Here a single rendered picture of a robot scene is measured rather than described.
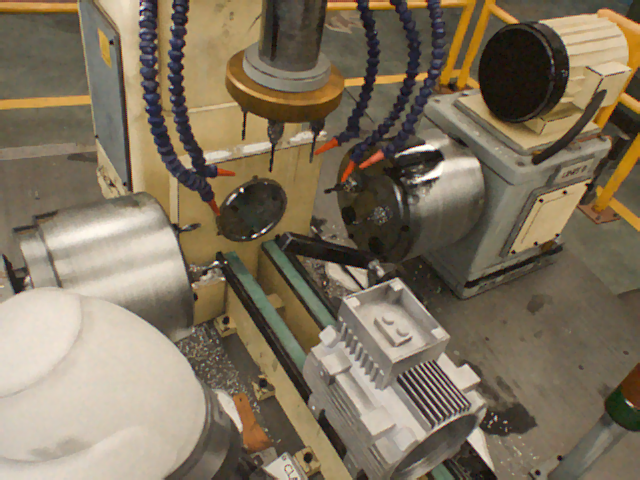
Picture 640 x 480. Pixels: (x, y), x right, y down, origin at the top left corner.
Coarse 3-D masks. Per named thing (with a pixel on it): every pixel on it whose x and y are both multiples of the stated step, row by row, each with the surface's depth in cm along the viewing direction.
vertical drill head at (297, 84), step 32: (288, 0) 77; (320, 0) 78; (288, 32) 80; (320, 32) 82; (256, 64) 84; (288, 64) 83; (320, 64) 87; (256, 96) 82; (288, 96) 83; (320, 96) 84; (320, 128) 91
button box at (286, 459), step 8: (280, 456) 71; (288, 456) 70; (272, 464) 70; (280, 464) 70; (288, 464) 70; (296, 464) 72; (272, 472) 70; (280, 472) 70; (288, 472) 69; (296, 472) 69
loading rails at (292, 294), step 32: (224, 256) 116; (288, 256) 119; (256, 288) 111; (288, 288) 115; (320, 288) 112; (224, 320) 116; (256, 320) 106; (288, 320) 119; (320, 320) 108; (256, 352) 111; (288, 352) 101; (256, 384) 107; (288, 384) 101; (288, 416) 105; (320, 448) 96
